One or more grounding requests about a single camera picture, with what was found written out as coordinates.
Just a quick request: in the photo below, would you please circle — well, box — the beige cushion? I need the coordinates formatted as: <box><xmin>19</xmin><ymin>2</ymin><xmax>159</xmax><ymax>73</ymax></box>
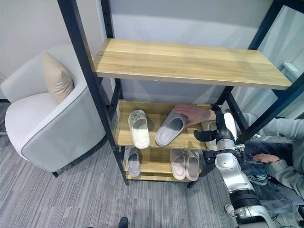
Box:
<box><xmin>42</xmin><ymin>50</ymin><xmax>75</xmax><ymax>105</ymax></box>

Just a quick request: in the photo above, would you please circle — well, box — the wooden shelf board with slippers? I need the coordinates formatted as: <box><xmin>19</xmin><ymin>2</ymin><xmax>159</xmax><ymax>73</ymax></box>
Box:
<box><xmin>114</xmin><ymin>99</ymin><xmax>220</xmax><ymax>151</ymax></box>

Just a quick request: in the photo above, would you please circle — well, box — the beige slipper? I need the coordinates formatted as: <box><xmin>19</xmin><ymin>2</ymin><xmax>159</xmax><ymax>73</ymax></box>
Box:
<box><xmin>184</xmin><ymin>149</ymin><xmax>200</xmax><ymax>181</ymax></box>
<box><xmin>169</xmin><ymin>149</ymin><xmax>186</xmax><ymax>181</ymax></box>

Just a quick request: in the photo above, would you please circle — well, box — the black metal rack frame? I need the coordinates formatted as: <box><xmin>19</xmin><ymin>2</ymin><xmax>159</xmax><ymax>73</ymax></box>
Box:
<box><xmin>57</xmin><ymin>0</ymin><xmax>304</xmax><ymax>189</ymax></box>

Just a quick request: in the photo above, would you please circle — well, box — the person's hand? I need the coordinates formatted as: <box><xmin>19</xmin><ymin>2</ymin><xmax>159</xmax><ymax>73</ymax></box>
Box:
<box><xmin>253</xmin><ymin>153</ymin><xmax>281</xmax><ymax>164</ymax></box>
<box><xmin>171</xmin><ymin>104</ymin><xmax>217</xmax><ymax>129</ymax></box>

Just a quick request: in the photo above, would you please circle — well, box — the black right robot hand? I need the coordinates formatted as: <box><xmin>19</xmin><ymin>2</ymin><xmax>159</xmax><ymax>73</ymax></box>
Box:
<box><xmin>193</xmin><ymin>103</ymin><xmax>238</xmax><ymax>144</ymax></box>

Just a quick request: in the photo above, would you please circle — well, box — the lowest wooden shelf board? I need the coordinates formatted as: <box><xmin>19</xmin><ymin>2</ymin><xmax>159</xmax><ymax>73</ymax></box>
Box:
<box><xmin>125</xmin><ymin>146</ymin><xmax>202</xmax><ymax>182</ymax></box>

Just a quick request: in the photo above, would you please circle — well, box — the cream slipper with charm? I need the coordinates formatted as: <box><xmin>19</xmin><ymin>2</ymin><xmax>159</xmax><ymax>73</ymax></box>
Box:
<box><xmin>128</xmin><ymin>109</ymin><xmax>151</xmax><ymax>149</ymax></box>

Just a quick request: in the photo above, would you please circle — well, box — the person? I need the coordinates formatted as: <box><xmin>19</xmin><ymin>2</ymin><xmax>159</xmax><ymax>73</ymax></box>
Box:
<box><xmin>223</xmin><ymin>109</ymin><xmax>304</xmax><ymax>218</ymax></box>

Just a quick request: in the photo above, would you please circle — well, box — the bare wooden shelf board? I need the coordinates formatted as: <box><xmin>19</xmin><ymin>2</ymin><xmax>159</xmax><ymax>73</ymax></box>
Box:
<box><xmin>92</xmin><ymin>38</ymin><xmax>293</xmax><ymax>91</ymax></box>

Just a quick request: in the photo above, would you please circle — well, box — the white armchair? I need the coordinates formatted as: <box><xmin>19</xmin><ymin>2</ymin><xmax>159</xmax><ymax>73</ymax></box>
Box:
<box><xmin>0</xmin><ymin>44</ymin><xmax>107</xmax><ymax>178</ymax></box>

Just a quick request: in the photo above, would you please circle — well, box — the small grey slipper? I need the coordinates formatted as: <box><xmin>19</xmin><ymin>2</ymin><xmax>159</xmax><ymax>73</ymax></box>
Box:
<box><xmin>125</xmin><ymin>146</ymin><xmax>141</xmax><ymax>178</ymax></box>

